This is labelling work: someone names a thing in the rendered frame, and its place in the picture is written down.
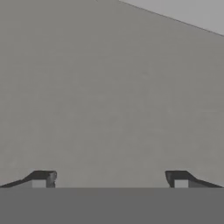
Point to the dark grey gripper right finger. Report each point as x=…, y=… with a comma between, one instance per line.
x=180, y=176

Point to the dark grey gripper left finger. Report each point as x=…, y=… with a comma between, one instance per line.
x=40, y=176

